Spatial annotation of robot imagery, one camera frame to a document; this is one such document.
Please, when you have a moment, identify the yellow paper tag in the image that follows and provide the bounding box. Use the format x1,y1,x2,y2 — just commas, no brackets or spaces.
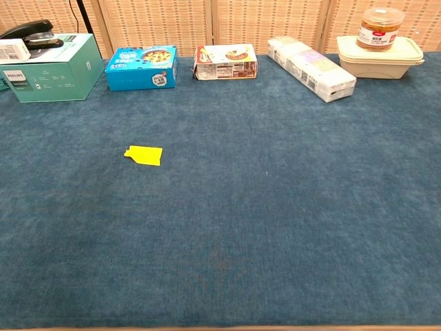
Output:
123,145,163,167

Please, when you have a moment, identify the blue table cloth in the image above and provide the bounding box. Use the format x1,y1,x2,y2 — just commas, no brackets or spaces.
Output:
0,53,441,329

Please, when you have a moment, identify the white and red snack box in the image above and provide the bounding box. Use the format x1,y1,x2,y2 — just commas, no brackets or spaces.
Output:
192,43,258,81

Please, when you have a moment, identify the blue cookie box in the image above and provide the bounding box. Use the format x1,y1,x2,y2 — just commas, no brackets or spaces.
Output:
104,46,178,92

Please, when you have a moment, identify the long white wrapped package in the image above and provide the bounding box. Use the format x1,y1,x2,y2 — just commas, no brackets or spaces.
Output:
267,35,358,103

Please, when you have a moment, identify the woven bamboo folding screen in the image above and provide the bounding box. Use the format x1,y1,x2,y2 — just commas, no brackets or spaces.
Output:
0,0,441,59

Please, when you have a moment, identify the cream lidded food container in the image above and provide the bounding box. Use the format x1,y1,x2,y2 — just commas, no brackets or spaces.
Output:
336,35,425,80

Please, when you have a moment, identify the teal Philips box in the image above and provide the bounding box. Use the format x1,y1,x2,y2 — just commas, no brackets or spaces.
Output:
0,33,105,103

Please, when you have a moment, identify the black stand pole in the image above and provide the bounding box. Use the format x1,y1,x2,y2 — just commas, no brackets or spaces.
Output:
68,0,104,59

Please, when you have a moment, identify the clear jar with orange label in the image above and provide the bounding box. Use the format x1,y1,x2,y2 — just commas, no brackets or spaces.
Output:
356,7,406,52

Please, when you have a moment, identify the black stapler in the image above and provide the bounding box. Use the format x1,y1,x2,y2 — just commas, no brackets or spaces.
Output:
0,19,65,51

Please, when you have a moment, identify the small white carton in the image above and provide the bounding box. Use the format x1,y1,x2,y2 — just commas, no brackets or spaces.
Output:
0,38,32,65

